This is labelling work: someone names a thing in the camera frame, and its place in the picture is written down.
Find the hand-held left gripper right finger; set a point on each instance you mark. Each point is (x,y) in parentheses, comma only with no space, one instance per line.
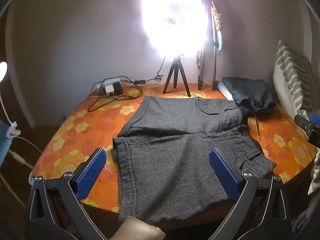
(225,175)

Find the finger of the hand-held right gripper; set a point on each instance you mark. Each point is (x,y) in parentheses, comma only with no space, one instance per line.
(315,118)
(302,123)

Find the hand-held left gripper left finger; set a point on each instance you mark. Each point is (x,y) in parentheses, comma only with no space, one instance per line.
(91,175)

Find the grey pants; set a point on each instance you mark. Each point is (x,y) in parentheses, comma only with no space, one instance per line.
(172,152)

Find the person's patterned clothing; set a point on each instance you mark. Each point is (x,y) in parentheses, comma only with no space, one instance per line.
(314,175)

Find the green striped pillow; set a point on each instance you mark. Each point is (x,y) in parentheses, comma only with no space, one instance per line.
(292,80)

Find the thin dark stick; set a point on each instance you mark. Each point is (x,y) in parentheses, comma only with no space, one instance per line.
(258,127)

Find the orange floral bed sheet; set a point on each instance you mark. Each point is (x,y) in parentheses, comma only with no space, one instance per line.
(82,127)

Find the black cloth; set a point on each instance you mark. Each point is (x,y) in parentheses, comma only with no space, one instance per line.
(252,92)

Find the beige padded object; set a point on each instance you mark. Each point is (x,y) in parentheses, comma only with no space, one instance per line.
(142,228)

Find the white roll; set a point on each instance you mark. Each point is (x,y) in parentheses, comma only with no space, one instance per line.
(225,90)

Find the white charger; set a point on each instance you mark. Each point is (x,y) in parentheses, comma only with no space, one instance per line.
(109,89)

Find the white clip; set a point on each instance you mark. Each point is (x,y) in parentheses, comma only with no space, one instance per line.
(12,130)

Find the black charger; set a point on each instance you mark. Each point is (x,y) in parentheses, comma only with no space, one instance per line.
(117,87)

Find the white power strip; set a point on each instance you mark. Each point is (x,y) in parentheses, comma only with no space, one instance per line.
(110,82)

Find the tall folded tripod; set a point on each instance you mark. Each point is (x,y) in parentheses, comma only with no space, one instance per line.
(214,62)

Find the small black tripod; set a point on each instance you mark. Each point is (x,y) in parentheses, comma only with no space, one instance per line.
(177,63)

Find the hanging floral cloth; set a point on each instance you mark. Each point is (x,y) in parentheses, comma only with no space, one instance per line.
(218,20)

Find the white gooseneck lamp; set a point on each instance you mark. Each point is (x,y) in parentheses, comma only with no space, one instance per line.
(2,71)

